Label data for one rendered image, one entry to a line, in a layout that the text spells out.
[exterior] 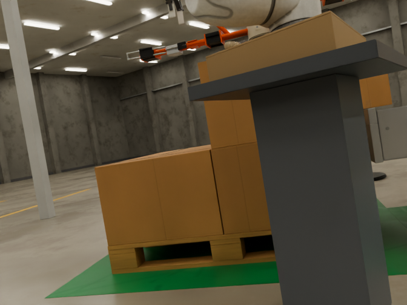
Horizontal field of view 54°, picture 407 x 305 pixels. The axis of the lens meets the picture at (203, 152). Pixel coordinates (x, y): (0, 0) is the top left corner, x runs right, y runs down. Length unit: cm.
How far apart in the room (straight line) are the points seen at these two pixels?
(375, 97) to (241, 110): 194
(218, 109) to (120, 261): 89
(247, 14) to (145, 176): 105
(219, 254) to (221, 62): 105
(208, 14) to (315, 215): 61
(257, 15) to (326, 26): 24
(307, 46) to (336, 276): 61
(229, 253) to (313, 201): 85
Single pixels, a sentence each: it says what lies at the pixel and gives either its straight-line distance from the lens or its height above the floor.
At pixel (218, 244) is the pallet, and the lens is 190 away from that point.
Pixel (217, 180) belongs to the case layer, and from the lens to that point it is 183.
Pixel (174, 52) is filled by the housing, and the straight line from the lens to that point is 207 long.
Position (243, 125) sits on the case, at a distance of 180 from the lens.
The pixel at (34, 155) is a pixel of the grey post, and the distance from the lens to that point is 471.
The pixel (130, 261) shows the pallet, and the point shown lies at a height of 6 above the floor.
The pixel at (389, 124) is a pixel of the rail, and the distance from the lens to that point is 166.
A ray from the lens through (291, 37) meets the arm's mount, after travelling 103.
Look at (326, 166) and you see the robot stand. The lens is 110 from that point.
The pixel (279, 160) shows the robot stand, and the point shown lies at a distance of 114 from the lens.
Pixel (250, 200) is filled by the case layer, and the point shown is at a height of 29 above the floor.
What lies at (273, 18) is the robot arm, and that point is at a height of 90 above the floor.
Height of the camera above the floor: 60
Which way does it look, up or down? 2 degrees down
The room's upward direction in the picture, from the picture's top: 9 degrees counter-clockwise
